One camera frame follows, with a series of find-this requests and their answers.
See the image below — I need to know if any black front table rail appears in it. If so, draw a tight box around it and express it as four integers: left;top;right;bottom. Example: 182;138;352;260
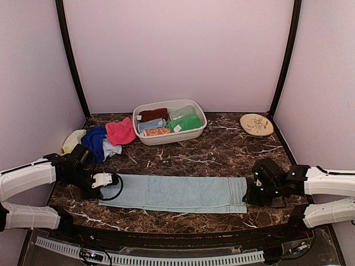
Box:
23;206;337;251

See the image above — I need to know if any rolled light blue towel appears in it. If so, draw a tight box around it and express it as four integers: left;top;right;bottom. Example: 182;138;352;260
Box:
138;118;166;133

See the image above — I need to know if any large light blue towel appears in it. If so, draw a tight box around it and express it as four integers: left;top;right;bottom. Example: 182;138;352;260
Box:
99;174;247;214

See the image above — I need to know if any rolled pale green towel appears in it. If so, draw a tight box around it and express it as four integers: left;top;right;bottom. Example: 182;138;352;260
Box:
169;105;196;121

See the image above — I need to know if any rolled maroon towel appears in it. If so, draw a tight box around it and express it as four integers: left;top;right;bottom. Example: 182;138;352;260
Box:
139;108;169;122

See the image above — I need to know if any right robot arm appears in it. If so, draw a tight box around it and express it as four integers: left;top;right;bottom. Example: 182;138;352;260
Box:
242;158;354;241

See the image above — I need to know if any black frame post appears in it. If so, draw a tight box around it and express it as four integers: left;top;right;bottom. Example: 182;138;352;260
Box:
267;0;302;119
55;0;91;120

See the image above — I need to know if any white plastic basin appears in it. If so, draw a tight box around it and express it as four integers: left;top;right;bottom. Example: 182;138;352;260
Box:
132;99;208;146

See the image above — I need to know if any dark blue towel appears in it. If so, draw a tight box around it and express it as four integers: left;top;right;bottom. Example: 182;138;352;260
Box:
81;126;107;163

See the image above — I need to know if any yellow lemon print cloth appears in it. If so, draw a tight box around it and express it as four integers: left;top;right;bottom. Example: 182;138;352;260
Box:
61;130;87;155

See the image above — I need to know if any black left frame post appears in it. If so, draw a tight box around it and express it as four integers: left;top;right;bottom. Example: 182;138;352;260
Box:
55;0;91;120

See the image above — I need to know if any rolled orange patterned towel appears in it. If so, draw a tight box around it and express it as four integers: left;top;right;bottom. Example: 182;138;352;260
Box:
140;128;171;137

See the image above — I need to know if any white slotted cable duct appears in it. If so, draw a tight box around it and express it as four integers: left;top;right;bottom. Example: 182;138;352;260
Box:
35;237;265;265

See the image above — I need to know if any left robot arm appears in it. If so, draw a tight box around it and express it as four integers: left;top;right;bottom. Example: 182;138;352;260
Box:
1;144;113;242

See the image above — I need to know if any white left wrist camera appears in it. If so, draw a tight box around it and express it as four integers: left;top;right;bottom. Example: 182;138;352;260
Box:
92;172;119;188

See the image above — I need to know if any black right frame post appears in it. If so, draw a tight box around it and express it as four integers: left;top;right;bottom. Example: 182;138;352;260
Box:
267;0;302;119

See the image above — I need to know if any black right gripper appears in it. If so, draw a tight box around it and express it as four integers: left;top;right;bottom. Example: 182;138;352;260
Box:
243;181;282;207

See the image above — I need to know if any pink towel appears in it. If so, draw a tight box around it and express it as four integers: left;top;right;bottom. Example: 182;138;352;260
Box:
105;117;136;146

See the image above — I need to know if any small pale blue cloth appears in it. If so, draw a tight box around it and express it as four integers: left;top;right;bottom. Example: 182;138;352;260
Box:
103;139;122;160

